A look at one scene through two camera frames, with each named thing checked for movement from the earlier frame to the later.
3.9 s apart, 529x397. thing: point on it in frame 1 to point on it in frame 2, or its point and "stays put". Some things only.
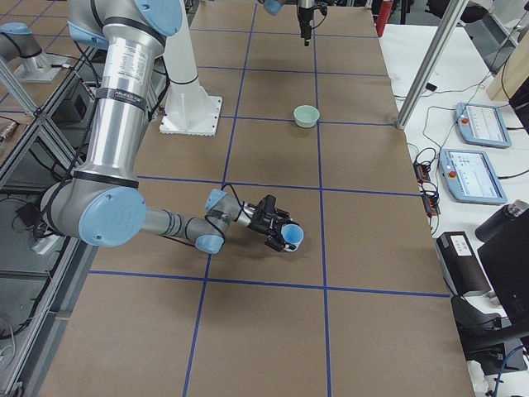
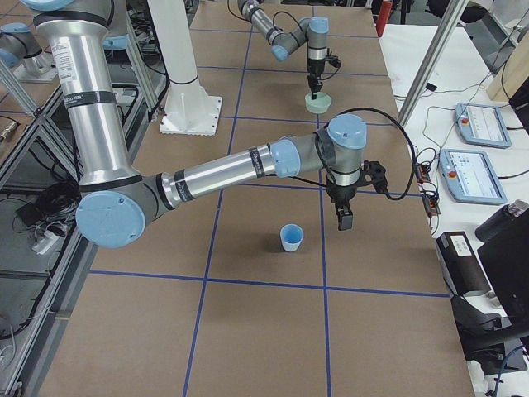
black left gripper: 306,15 to 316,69
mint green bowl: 306,116 to 319,105
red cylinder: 384,11 stays put
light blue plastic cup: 292,235 stays put
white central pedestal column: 190,111 stays put
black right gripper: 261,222 to 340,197
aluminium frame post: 431,63 stays put
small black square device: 431,87 stays put
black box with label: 461,265 stays put
